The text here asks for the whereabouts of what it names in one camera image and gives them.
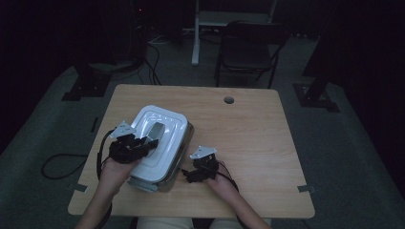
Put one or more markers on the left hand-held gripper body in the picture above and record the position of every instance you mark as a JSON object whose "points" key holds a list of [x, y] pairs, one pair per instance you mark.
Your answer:
{"points": [[124, 148]]}

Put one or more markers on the person's left hand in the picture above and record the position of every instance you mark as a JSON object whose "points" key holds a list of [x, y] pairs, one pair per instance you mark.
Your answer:
{"points": [[116, 176]]}

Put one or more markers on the black folding chair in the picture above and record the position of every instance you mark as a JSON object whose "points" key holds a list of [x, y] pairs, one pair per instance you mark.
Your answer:
{"points": [[248, 47]]}

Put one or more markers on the white metal desk frame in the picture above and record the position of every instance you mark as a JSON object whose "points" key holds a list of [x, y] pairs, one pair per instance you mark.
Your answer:
{"points": [[203, 19]]}

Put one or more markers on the translucent grey storage box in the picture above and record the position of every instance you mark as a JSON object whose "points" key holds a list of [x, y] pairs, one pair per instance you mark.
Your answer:
{"points": [[183, 152]]}

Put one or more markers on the person's right leg, beige pants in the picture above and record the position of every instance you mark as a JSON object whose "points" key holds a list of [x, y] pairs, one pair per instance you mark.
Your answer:
{"points": [[223, 224]]}

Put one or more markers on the person's left leg, beige pants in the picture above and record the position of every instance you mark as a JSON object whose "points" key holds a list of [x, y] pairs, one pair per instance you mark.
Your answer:
{"points": [[162, 223]]}

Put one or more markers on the dark equipment cabinet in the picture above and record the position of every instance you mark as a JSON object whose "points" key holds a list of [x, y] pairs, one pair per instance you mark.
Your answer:
{"points": [[138, 31]]}

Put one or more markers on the black stand with flat base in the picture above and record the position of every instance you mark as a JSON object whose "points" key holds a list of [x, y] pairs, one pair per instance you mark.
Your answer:
{"points": [[87, 84], [315, 95]]}

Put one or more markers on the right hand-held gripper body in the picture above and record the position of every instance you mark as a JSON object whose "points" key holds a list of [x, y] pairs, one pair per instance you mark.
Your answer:
{"points": [[205, 165]]}

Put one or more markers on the person's right hand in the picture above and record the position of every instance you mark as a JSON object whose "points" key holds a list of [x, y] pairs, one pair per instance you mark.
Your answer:
{"points": [[221, 184]]}

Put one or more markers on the person's leg, beige pants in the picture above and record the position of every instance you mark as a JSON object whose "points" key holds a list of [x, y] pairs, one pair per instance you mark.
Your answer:
{"points": [[223, 224], [162, 223]]}

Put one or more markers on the black marker pen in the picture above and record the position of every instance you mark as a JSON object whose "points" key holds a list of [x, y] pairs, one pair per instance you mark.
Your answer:
{"points": [[94, 124]]}

